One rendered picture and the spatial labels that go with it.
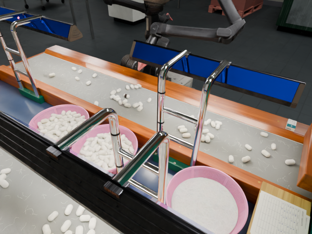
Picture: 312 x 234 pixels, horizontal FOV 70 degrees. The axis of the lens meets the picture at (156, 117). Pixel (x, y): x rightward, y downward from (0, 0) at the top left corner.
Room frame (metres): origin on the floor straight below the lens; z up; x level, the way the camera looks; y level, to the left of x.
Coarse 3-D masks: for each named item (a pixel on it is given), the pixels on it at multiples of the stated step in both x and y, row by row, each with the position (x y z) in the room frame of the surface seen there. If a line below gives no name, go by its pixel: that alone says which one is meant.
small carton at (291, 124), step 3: (288, 120) 0.80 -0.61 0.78; (291, 120) 0.80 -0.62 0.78; (288, 123) 0.77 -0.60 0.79; (291, 123) 0.77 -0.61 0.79; (294, 123) 0.77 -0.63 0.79; (288, 126) 0.76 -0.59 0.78; (291, 126) 0.75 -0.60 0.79; (294, 126) 0.76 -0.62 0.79; (288, 129) 0.75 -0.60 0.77; (291, 129) 0.75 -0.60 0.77; (294, 129) 0.74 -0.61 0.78
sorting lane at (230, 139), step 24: (48, 72) 1.31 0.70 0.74; (72, 72) 1.31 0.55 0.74; (96, 72) 1.32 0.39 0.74; (96, 96) 1.04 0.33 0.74; (120, 96) 1.04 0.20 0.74; (144, 96) 1.05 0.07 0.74; (144, 120) 0.84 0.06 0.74; (168, 120) 0.84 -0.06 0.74; (216, 120) 0.84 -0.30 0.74; (216, 144) 0.68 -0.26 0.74; (240, 144) 0.68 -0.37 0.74; (264, 144) 0.68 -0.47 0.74; (288, 144) 0.69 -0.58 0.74; (240, 168) 0.55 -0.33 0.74; (264, 168) 0.56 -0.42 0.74; (288, 168) 0.56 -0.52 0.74
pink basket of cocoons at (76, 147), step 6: (102, 126) 0.76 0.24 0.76; (108, 126) 0.76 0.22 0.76; (120, 126) 0.76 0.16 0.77; (90, 132) 0.73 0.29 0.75; (96, 132) 0.74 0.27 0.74; (120, 132) 0.75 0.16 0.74; (126, 132) 0.74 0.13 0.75; (132, 132) 0.72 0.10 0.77; (132, 138) 0.70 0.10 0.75; (78, 144) 0.66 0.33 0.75; (132, 144) 0.68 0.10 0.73; (78, 150) 0.64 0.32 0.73; (126, 162) 0.55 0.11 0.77; (114, 168) 0.52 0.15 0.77
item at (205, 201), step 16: (176, 192) 0.45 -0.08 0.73; (192, 192) 0.45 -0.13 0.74; (208, 192) 0.45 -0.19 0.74; (224, 192) 0.45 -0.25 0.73; (176, 208) 0.39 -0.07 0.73; (192, 208) 0.39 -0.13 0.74; (208, 208) 0.39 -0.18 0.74; (224, 208) 0.39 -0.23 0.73; (208, 224) 0.34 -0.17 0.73; (224, 224) 0.34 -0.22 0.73
